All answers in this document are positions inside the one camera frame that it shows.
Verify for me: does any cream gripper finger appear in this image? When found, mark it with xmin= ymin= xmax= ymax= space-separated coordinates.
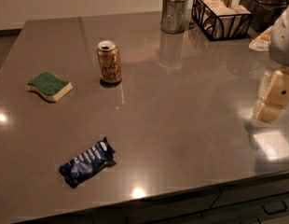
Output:
xmin=253 ymin=69 xmax=289 ymax=123
xmin=258 ymin=72 xmax=272 ymax=100

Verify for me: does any orange LaCroix can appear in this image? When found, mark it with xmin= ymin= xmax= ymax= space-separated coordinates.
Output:
xmin=97 ymin=40 xmax=122 ymax=84

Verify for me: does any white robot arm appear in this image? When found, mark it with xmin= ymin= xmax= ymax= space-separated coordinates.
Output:
xmin=252 ymin=6 xmax=289 ymax=126

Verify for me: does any blue RXBAR blueberry wrapper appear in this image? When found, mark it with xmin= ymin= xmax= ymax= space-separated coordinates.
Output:
xmin=59 ymin=137 xmax=115 ymax=189

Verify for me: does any metal cup with stirrers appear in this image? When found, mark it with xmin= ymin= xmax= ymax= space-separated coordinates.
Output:
xmin=161 ymin=0 xmax=188 ymax=35

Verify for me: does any green and yellow sponge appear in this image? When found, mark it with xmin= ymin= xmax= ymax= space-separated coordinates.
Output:
xmin=26 ymin=72 xmax=73 ymax=103

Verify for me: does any black wire napkin holder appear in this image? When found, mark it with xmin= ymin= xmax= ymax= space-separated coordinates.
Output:
xmin=191 ymin=0 xmax=253 ymax=41

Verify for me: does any black drawer handle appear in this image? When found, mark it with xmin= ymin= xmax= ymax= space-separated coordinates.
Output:
xmin=262 ymin=201 xmax=288 ymax=216

